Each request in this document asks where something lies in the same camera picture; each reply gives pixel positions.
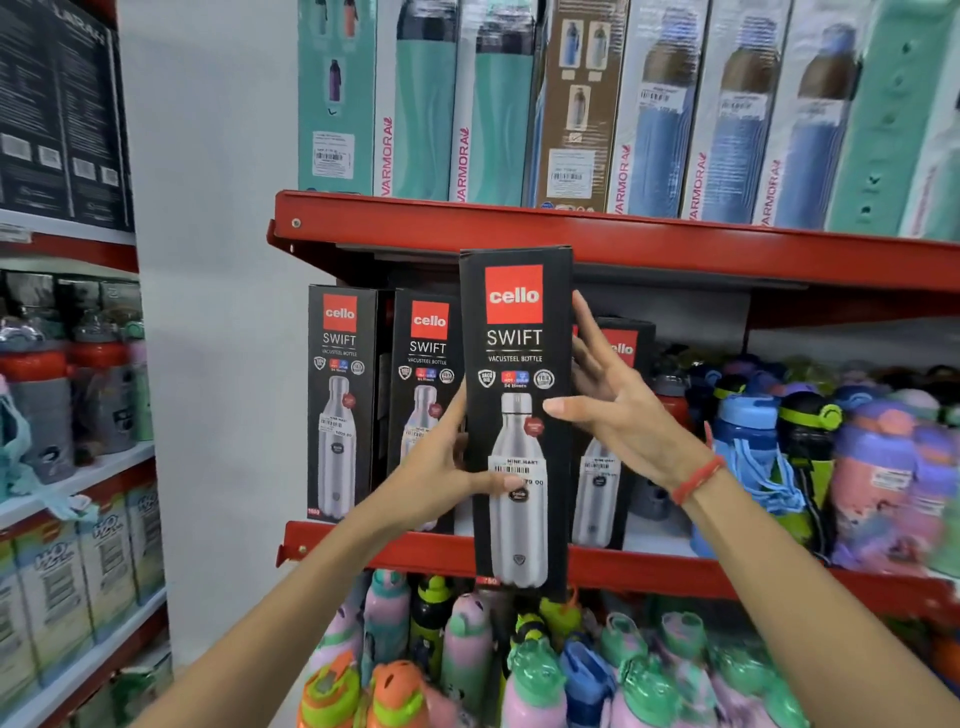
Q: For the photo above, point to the person's right hand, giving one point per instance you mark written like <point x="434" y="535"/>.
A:
<point x="630" y="420"/>

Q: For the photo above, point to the person's left hand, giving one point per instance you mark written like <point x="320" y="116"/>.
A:
<point x="427" y="487"/>

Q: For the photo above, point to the black bottle box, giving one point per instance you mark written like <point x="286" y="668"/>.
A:
<point x="600" y="517"/>
<point x="337" y="450"/>
<point x="517" y="360"/>
<point x="424" y="360"/>

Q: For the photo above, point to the red metal shelf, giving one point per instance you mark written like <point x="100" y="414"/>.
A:
<point x="637" y="574"/>
<point x="375" y="225"/>

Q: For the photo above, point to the person's right forearm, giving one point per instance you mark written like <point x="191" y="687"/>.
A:
<point x="810" y="600"/>

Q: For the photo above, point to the person's left forearm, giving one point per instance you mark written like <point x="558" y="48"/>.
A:
<point x="285" y="622"/>

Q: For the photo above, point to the cluster of colourful water bottles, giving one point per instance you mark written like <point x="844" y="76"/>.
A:
<point x="750" y="450"/>

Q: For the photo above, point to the pile of pink green-lidded bottles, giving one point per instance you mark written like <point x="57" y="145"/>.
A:
<point x="540" y="675"/>

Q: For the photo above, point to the teal bottle carton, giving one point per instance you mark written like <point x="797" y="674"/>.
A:
<point x="495" y="112"/>
<point x="337" y="90"/>

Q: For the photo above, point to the brown and blue bottle carton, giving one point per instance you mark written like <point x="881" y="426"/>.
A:
<point x="581" y="75"/>

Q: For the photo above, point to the row of white green cartons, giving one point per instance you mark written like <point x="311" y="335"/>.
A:
<point x="56" y="592"/>

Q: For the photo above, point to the teal perforated carton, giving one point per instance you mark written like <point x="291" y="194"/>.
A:
<point x="900" y="135"/>

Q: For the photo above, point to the row of grey sipper bottles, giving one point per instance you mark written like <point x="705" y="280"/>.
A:
<point x="37" y="420"/>

